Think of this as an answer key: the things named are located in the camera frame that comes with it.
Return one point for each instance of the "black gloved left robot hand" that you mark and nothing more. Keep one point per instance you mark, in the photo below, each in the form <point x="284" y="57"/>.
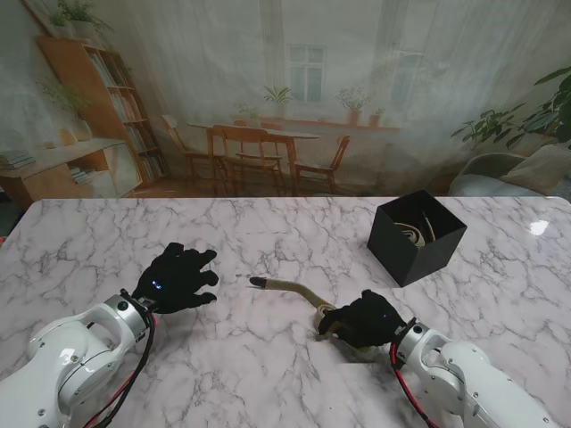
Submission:
<point x="180" y="281"/>

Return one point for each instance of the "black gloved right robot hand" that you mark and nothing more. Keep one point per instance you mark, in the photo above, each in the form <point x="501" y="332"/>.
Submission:
<point x="370" y="325"/>

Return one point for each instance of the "beige woven belt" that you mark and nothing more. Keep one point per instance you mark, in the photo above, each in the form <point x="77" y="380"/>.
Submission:
<point x="412" y="234"/>
<point x="303" y="292"/>

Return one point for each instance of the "black storage box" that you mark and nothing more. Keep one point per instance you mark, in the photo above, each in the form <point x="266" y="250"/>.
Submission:
<point x="415" y="263"/>

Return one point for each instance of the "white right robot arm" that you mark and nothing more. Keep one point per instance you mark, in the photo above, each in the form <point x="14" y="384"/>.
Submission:
<point x="464" y="383"/>

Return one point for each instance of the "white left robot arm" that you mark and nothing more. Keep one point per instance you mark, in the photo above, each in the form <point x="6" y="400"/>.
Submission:
<point x="62" y="365"/>

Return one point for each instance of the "printed room scene backdrop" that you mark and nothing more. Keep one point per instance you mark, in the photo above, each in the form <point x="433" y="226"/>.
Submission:
<point x="285" y="67"/>

